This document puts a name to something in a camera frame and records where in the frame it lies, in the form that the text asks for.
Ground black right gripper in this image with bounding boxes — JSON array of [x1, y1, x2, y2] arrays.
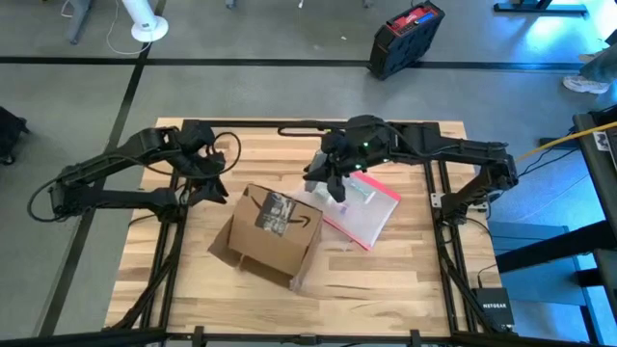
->
[[302, 130, 370, 203]]

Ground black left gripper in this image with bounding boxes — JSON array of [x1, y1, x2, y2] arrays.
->
[[178, 144, 230, 206]]

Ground white mesh pouch red trim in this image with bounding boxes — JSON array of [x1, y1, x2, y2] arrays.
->
[[293, 171, 403, 252]]

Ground taped brown cardboard box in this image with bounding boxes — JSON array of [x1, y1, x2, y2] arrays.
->
[[206, 182, 324, 293]]

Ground red black tool case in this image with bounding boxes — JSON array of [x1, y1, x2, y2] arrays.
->
[[368, 0, 445, 82]]

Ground black metal crossbar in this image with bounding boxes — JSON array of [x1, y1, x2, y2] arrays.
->
[[0, 327, 617, 347]]

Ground black wheeled case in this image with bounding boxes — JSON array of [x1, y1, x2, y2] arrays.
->
[[0, 105, 31, 166]]

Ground wooden desk grey legs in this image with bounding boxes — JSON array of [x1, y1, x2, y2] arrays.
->
[[61, 0, 94, 45]]

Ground blue grey cabinet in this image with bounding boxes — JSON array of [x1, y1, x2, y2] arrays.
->
[[486, 220, 602, 309]]

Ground black office table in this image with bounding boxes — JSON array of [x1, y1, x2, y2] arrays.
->
[[493, 0, 588, 14]]

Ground person's white shoe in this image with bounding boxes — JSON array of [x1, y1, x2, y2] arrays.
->
[[562, 75, 612, 95], [577, 47, 609, 65]]

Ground person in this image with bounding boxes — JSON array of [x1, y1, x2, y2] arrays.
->
[[562, 29, 617, 95]]

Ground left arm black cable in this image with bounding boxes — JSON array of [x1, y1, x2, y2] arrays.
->
[[206, 130, 243, 180]]

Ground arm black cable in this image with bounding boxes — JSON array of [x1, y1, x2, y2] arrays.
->
[[206, 130, 243, 180], [277, 124, 341, 139]]

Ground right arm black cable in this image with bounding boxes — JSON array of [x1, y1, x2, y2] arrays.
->
[[277, 124, 341, 139]]

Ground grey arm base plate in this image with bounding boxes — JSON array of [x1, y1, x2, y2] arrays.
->
[[431, 192, 489, 209]]

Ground white fan cable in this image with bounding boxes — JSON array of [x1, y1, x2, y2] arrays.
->
[[60, 0, 150, 56]]

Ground black Netgear switch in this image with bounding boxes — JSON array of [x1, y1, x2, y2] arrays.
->
[[473, 287, 516, 327]]

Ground yellow hanging cable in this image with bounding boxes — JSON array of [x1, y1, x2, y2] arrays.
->
[[514, 120, 617, 164]]

